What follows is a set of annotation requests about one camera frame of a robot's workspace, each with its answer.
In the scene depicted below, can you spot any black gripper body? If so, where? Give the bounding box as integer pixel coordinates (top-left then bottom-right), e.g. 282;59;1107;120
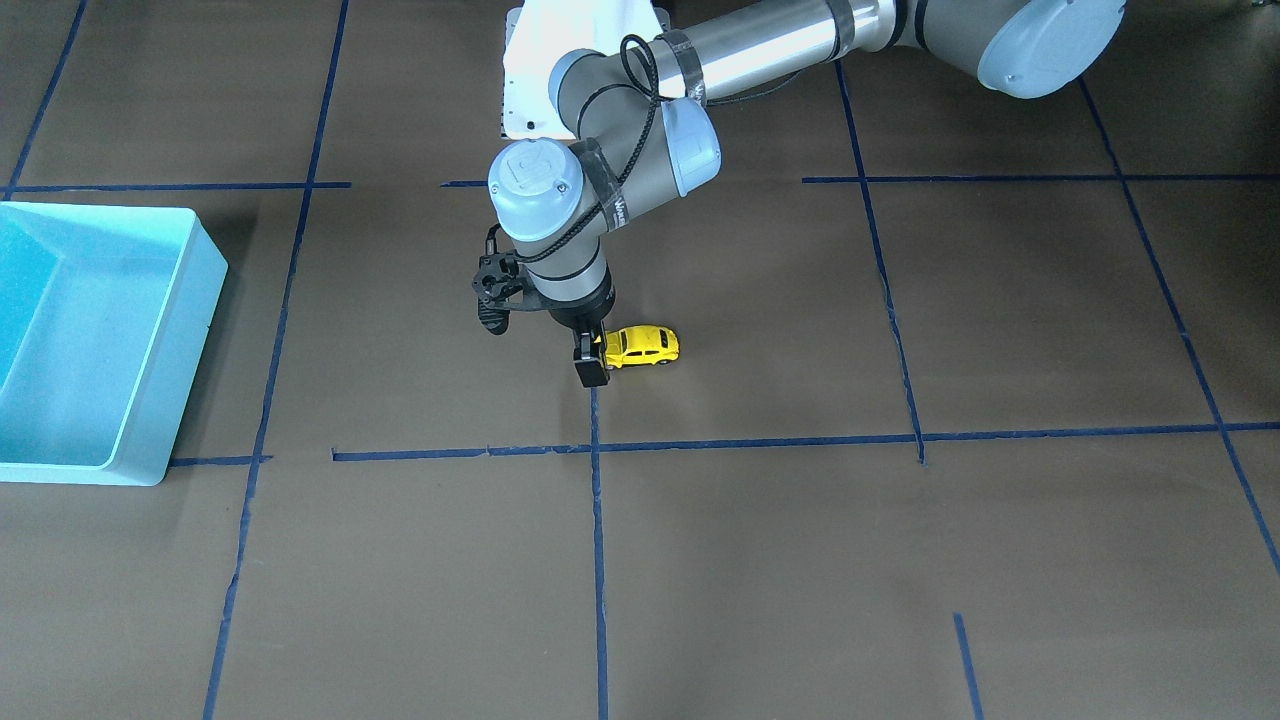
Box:
548;290;614;346

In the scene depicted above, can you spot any yellow beetle toy car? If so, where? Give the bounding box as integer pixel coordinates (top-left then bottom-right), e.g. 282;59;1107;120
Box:
605;324;680;370

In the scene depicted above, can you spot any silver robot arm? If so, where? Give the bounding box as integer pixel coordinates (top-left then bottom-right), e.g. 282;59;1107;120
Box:
472;1;1126;388

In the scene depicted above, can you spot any teal plastic bin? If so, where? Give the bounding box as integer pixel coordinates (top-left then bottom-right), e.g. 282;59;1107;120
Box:
1;201;228;486

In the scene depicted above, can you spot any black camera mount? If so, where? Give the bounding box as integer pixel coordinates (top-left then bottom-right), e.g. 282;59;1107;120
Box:
472;251;538;336

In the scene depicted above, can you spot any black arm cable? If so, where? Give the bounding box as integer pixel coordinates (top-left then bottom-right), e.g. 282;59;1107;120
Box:
485;35;801;266

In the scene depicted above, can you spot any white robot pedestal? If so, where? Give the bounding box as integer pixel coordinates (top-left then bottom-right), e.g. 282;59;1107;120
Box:
500;0;673;141

